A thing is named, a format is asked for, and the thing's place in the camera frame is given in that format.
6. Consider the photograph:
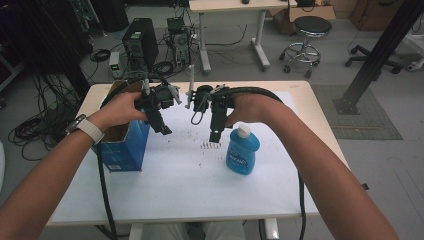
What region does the white power supply unit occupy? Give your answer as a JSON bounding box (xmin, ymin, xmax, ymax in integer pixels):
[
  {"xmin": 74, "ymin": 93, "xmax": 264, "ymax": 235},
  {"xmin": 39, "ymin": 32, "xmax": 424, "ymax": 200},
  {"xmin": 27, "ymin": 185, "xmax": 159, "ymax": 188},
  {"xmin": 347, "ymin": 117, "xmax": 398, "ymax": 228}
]
[{"xmin": 109, "ymin": 51, "xmax": 122, "ymax": 79}]

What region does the white band wristwatch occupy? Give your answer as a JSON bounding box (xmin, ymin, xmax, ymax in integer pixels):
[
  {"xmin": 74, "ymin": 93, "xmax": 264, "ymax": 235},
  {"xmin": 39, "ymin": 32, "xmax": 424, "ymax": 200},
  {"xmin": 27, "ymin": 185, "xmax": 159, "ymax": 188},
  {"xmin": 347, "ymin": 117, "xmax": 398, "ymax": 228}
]
[{"xmin": 64, "ymin": 113, "xmax": 106, "ymax": 145}]

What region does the brown cardboard carton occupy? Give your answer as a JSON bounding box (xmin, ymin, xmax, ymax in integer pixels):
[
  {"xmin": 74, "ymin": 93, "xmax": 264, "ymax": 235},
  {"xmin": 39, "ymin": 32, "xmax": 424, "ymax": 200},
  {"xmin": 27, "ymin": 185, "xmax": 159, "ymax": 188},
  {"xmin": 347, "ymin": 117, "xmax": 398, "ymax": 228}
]
[{"xmin": 349, "ymin": 0, "xmax": 406, "ymax": 33}]

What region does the grey floor mat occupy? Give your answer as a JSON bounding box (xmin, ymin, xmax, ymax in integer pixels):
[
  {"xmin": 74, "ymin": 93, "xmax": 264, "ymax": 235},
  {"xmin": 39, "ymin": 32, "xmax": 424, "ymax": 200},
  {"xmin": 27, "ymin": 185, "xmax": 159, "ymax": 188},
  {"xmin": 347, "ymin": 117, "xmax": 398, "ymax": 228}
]
[{"xmin": 311, "ymin": 83, "xmax": 404, "ymax": 141}]

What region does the white table mat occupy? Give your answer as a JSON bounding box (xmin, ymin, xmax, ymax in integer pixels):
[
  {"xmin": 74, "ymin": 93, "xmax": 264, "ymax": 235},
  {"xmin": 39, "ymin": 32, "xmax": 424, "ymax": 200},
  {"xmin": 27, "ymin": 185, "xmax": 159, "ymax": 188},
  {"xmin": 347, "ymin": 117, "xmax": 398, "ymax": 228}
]
[{"xmin": 51, "ymin": 91, "xmax": 319, "ymax": 224}]

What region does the blue bottle with white cap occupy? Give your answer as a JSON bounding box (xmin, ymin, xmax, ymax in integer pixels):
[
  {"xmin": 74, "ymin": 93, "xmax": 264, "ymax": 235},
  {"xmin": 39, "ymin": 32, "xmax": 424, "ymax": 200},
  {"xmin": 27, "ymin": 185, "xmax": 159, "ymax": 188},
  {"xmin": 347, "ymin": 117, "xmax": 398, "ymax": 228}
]
[{"xmin": 225, "ymin": 123, "xmax": 261, "ymax": 176}]

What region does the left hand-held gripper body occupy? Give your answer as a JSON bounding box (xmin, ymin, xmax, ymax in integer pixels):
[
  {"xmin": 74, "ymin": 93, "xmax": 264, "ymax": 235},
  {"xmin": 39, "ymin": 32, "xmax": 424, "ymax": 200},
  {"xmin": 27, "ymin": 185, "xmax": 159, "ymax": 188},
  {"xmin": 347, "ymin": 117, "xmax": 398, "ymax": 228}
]
[{"xmin": 134, "ymin": 79, "xmax": 183, "ymax": 116}]

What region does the black round stool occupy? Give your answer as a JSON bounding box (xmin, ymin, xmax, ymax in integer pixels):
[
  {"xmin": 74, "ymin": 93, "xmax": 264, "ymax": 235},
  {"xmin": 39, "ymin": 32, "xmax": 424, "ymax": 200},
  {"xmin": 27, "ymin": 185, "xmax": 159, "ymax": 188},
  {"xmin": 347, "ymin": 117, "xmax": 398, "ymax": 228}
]
[{"xmin": 279, "ymin": 15, "xmax": 333, "ymax": 79}]

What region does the dark curtain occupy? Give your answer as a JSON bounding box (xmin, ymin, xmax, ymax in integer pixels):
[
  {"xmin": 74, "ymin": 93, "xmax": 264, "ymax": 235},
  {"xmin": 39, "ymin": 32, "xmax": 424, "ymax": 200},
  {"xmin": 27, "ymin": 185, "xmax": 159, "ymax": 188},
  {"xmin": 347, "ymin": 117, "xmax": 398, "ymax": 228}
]
[{"xmin": 0, "ymin": 0, "xmax": 94, "ymax": 101}]

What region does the open cardboard box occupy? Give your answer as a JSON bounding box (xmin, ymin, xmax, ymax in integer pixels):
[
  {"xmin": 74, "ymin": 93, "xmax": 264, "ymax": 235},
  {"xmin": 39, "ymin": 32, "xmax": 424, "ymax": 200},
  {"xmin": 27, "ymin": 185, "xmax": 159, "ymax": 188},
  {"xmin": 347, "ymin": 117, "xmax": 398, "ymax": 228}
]
[{"xmin": 273, "ymin": 4, "xmax": 337, "ymax": 36}]

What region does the light desk with white legs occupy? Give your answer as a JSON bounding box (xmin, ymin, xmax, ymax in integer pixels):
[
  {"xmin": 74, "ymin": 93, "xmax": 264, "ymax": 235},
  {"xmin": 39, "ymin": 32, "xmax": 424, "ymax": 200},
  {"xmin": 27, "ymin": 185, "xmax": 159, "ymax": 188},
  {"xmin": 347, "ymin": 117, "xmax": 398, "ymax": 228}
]
[{"xmin": 188, "ymin": 0, "xmax": 298, "ymax": 73}]

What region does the black computer tower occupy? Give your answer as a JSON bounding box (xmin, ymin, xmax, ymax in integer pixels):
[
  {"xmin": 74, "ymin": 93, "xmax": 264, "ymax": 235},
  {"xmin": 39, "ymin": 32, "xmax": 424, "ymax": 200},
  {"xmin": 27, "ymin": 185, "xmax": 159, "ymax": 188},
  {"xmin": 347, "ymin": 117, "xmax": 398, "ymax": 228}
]
[{"xmin": 122, "ymin": 17, "xmax": 160, "ymax": 73}]

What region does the person's left hand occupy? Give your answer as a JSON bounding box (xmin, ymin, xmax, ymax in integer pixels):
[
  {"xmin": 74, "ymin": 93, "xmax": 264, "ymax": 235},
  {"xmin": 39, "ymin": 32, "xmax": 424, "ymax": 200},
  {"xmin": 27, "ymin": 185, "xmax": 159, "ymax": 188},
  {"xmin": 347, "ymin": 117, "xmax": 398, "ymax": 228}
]
[{"xmin": 88, "ymin": 91, "xmax": 149, "ymax": 133}]

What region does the thin grey cable loop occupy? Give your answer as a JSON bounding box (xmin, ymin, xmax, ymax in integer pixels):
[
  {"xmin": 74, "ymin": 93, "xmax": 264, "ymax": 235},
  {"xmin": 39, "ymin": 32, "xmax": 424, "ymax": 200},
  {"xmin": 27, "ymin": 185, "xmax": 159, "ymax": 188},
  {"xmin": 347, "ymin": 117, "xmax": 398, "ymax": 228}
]
[{"xmin": 190, "ymin": 109, "xmax": 206, "ymax": 126}]

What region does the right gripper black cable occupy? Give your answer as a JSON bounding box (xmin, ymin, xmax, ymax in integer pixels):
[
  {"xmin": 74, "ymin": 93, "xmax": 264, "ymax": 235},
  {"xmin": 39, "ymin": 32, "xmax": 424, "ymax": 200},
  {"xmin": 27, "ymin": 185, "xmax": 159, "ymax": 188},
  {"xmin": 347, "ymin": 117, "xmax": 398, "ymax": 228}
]
[{"xmin": 229, "ymin": 86, "xmax": 308, "ymax": 240}]

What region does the black cable under desk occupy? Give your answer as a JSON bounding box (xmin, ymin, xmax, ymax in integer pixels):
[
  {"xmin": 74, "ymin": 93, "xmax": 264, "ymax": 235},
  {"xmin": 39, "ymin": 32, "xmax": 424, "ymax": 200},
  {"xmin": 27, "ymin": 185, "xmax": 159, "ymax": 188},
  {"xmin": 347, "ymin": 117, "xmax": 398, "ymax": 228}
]
[{"xmin": 204, "ymin": 23, "xmax": 248, "ymax": 47}]

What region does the black office chair base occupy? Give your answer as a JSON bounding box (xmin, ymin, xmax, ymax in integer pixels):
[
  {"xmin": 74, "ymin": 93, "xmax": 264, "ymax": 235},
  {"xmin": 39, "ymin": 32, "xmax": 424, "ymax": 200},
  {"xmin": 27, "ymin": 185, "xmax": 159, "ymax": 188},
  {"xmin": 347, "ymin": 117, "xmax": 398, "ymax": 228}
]
[{"xmin": 344, "ymin": 44, "xmax": 404, "ymax": 75}]

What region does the coiled black cable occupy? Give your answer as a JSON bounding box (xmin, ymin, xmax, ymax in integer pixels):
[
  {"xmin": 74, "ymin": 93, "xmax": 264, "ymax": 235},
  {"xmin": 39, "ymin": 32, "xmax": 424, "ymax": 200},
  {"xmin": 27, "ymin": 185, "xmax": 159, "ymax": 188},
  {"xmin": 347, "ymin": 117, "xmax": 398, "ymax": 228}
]
[{"xmin": 89, "ymin": 48, "xmax": 112, "ymax": 63}]

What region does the tangle of black floor cables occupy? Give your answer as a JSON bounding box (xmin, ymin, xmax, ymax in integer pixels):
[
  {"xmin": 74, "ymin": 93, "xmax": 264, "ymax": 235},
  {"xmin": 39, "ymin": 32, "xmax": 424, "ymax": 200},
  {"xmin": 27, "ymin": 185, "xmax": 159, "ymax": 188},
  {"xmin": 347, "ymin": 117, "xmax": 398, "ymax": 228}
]
[{"xmin": 8, "ymin": 73, "xmax": 84, "ymax": 161}]

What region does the blue cardboard box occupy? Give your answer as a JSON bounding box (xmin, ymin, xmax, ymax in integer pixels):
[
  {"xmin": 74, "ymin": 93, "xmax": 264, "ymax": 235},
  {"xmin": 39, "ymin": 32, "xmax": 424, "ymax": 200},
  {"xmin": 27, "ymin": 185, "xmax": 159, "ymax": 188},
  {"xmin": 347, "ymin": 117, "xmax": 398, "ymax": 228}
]
[{"xmin": 91, "ymin": 79, "xmax": 151, "ymax": 173}]

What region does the person's right hand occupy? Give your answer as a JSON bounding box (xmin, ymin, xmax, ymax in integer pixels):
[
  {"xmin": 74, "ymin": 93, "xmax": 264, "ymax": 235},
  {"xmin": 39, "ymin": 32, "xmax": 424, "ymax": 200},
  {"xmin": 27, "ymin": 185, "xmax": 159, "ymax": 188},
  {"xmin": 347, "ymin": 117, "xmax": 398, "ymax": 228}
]
[{"xmin": 225, "ymin": 93, "xmax": 284, "ymax": 128}]

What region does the light wooden table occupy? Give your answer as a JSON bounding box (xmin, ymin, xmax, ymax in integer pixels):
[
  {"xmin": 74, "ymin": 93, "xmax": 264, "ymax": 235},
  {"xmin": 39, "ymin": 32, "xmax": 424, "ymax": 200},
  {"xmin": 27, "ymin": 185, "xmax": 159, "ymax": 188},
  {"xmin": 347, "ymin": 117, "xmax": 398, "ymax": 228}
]
[{"xmin": 46, "ymin": 79, "xmax": 349, "ymax": 240}]

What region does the small open computer case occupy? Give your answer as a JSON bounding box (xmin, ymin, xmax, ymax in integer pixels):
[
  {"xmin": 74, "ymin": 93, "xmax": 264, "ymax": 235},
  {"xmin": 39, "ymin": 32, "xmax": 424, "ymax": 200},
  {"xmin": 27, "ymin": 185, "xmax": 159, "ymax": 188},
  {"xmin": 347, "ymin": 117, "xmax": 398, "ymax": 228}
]
[{"xmin": 166, "ymin": 17, "xmax": 193, "ymax": 68}]

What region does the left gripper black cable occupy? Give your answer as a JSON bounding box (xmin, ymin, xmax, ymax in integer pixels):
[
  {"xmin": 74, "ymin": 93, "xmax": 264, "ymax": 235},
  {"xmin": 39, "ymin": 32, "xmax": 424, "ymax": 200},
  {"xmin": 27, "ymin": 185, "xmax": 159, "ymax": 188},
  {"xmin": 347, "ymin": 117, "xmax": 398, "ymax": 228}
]
[{"xmin": 96, "ymin": 81, "xmax": 129, "ymax": 240}]

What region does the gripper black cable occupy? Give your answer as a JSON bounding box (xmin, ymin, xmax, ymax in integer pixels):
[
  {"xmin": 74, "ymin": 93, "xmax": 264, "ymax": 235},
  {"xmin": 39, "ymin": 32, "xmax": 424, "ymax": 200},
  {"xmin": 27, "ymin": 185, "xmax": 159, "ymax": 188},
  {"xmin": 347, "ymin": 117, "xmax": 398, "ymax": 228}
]
[
  {"xmin": 96, "ymin": 81, "xmax": 129, "ymax": 240},
  {"xmin": 229, "ymin": 86, "xmax": 308, "ymax": 240}
]

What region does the black metal post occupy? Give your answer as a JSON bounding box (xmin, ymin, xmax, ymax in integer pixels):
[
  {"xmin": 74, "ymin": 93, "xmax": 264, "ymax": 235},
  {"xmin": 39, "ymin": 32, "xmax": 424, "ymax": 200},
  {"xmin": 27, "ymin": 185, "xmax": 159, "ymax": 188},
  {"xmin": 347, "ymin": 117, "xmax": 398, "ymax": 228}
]
[{"xmin": 333, "ymin": 0, "xmax": 424, "ymax": 116}]

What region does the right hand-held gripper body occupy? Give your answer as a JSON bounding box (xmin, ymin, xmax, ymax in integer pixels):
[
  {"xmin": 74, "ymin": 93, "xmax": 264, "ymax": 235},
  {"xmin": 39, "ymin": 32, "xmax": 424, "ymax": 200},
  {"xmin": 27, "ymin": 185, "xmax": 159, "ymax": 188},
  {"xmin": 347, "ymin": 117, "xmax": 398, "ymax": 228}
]
[{"xmin": 184, "ymin": 64, "xmax": 235, "ymax": 113}]

